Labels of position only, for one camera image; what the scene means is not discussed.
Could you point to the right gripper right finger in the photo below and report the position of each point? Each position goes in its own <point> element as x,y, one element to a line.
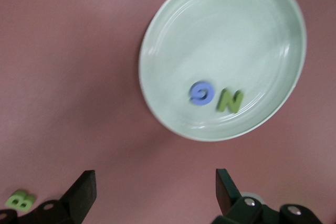
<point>244,213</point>

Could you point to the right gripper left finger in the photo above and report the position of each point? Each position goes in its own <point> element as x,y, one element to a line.
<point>76,203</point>

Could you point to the green letter B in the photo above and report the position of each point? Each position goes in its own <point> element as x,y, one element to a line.
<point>29,200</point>

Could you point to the green letter N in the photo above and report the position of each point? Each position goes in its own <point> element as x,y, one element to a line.
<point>222,103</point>

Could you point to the blue letter G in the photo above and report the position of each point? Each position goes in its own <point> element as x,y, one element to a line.
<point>194,99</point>

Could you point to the brown table mat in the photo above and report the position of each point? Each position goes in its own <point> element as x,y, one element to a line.
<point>65,64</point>

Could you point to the green plate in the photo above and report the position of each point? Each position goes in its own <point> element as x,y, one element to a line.
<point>223,37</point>

